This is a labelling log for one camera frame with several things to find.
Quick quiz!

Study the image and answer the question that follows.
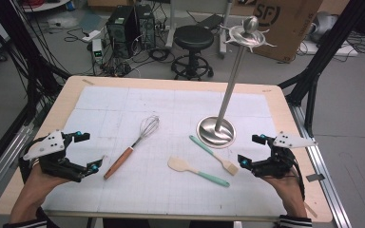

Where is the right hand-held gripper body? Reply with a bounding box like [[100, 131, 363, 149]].
[[252, 131, 317, 179]]

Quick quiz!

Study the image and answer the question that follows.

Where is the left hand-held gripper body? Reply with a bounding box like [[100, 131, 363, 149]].
[[22, 129, 92, 183]]

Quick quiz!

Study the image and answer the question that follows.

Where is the wire whisk with wooden handle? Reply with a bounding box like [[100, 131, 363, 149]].
[[104, 115, 161, 181]]

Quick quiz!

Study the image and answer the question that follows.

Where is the teal handled wooden spoon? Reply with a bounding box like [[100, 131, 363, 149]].
[[188, 135, 240, 176]]

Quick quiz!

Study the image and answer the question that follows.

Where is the steel utensil stand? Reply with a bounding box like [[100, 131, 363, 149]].
[[196, 15, 278, 149]]

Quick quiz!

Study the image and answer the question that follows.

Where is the beige spatula with green handle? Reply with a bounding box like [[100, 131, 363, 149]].
[[167, 156, 231, 188]]

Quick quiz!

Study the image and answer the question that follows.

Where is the person's right hand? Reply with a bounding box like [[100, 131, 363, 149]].
[[261, 175, 306, 209]]

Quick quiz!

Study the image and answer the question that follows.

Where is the person's left hand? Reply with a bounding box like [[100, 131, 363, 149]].
[[18, 163, 78, 207]]

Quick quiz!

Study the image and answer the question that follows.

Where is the grey tape piece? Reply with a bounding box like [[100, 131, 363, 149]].
[[306, 173, 326, 183]]

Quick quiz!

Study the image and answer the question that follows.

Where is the white grid mat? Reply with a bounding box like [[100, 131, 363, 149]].
[[41, 85, 288, 218]]

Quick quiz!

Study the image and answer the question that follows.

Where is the white device with green display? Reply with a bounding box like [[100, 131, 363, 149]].
[[91, 38, 104, 65]]

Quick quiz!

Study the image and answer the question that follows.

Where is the white power strip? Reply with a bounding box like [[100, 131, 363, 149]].
[[81, 29, 102, 43]]

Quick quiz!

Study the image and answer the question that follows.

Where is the black computer tower green label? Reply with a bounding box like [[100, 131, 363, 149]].
[[106, 5, 139, 60]]

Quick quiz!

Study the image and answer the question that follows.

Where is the white flat board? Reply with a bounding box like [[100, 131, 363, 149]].
[[298, 39, 359, 57]]

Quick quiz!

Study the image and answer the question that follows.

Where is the large cardboard box round logo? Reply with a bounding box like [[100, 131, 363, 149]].
[[252, 0, 324, 63]]

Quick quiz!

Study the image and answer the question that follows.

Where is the black round stool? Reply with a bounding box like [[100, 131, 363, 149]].
[[170, 25, 215, 81]]

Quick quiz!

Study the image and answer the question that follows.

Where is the black flat device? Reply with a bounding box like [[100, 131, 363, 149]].
[[199, 13, 224, 31]]

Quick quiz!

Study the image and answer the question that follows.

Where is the white round table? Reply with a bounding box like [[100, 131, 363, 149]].
[[22, 0, 70, 13]]

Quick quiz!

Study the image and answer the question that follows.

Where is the right hand-held gripper black cable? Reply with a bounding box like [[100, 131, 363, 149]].
[[289, 150, 306, 201]]

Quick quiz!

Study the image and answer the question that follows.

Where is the hand-held gripper black cable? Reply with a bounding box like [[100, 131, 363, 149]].
[[18, 137, 43, 180], [289, 150, 306, 201]]

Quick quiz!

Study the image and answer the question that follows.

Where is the left hand-held gripper black cable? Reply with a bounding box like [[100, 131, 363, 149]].
[[18, 137, 43, 180]]

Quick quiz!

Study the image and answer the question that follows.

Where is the aluminium rail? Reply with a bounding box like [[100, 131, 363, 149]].
[[0, 124, 42, 207], [289, 104, 353, 228]]

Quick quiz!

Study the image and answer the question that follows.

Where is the black metal frame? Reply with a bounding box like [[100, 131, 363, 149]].
[[279, 0, 365, 139], [0, 0, 72, 184]]

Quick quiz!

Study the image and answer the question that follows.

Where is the tangle of black floor cables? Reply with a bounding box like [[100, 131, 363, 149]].
[[101, 47, 175, 77]]

